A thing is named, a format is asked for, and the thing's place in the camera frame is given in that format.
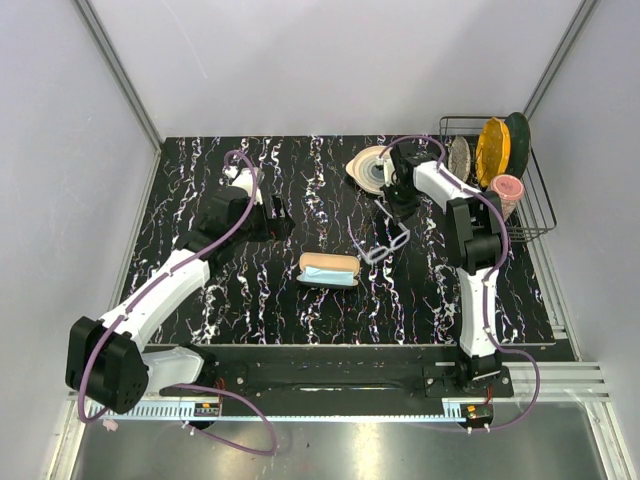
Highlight yellow scalloped plate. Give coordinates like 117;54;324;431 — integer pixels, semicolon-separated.
475;117;511;188

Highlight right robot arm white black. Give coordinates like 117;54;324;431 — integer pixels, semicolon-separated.
381;145;508;397

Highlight pink patterned cup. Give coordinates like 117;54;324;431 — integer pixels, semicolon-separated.
490;174;525;220

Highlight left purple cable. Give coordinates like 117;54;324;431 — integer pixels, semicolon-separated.
77;151;279;456

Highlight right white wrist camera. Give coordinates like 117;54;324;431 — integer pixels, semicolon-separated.
377;157;395;185

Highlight black wire dish rack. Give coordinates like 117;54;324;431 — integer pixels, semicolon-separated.
439;115;558;243

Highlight light blue cleaning cloth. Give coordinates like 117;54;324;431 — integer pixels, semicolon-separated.
299;266;355;288

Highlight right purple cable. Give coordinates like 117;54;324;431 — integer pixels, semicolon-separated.
379;134;542;434

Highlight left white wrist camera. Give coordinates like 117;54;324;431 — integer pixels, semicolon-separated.
223;166;264;205

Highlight purple cable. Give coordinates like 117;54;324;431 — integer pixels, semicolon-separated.
379;134;542;434
77;151;279;456

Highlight grey speckled plate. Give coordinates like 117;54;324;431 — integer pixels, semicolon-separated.
447;136;471;182

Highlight black marble pattern mat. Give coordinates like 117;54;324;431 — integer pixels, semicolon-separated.
99;135;557;347

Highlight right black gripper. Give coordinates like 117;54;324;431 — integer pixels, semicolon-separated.
379;180;420;225

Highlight beige plate blue rings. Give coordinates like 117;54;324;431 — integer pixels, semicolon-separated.
345;145;394;194

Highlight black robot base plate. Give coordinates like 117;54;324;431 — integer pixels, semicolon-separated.
149;343;515;419

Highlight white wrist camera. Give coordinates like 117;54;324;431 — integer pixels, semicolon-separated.
377;157;395;185
223;166;264;205

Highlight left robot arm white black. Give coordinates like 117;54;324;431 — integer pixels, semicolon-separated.
65;186;295;414

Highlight dark green plate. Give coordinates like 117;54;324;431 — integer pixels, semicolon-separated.
504;112;531;179

